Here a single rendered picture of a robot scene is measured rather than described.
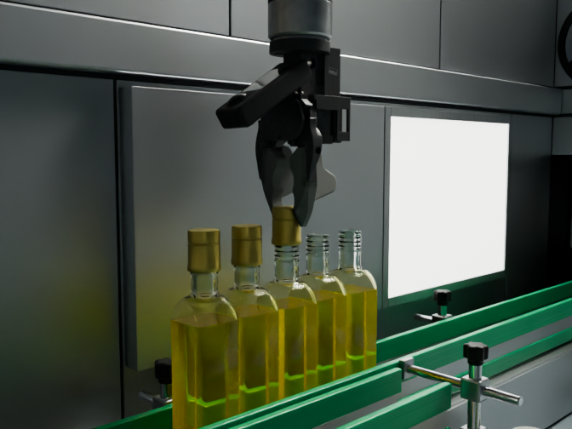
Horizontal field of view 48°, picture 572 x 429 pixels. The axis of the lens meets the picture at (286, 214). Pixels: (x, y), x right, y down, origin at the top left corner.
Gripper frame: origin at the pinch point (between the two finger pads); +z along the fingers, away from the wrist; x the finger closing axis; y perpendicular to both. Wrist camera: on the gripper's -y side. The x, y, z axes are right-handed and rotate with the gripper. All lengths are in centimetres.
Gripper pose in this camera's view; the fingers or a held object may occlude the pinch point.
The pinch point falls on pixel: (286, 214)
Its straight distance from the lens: 76.3
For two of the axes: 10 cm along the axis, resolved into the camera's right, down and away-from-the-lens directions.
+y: 7.4, -0.6, 6.7
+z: 0.0, 10.0, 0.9
